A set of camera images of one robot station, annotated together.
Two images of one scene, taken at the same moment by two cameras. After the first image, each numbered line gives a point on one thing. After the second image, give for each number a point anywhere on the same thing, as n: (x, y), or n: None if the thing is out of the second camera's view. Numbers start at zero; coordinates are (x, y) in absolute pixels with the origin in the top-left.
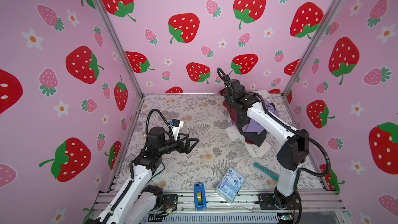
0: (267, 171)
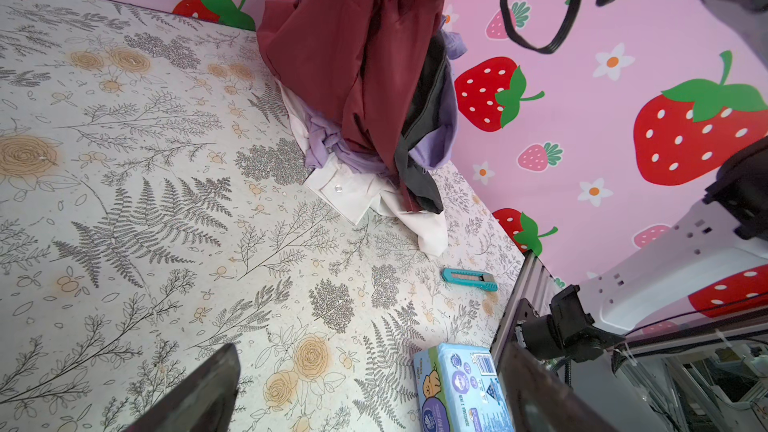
0: (471, 278)
